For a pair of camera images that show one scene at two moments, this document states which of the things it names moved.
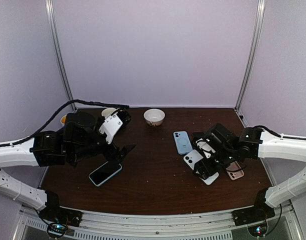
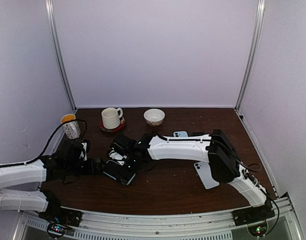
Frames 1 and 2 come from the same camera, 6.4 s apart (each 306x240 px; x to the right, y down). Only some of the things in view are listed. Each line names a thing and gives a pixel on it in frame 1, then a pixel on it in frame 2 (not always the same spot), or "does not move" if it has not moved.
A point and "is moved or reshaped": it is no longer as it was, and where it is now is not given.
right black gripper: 203,167 to 135,172
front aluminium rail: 217,225 does not move
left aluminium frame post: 50,10 does not move
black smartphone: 196,136 does not move
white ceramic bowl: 154,117 does not move
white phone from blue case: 194,157 is moved or reshaped
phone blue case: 104,172 to 119,172
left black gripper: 111,155 to 91,170
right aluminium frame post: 256,35 does not move
